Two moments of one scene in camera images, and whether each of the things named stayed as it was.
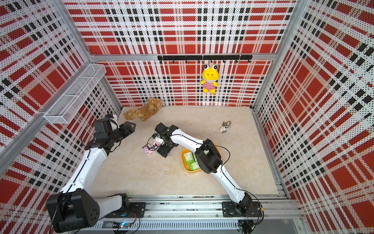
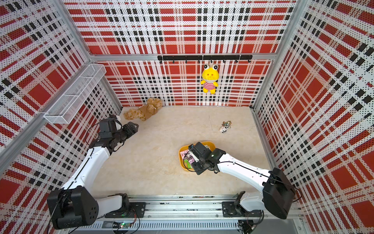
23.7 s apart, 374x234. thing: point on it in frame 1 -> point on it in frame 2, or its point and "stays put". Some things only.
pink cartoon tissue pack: [148, 149] -> [191, 160]
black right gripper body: [165, 147] -> [199, 166]
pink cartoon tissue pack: [155, 144] -> [187, 154]
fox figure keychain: [227, 124] stays put
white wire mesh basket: [65, 109] stays put
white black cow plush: [223, 129] stays put
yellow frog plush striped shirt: [210, 74] stays put
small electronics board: [123, 225] stays put
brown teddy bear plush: [150, 108] stays put
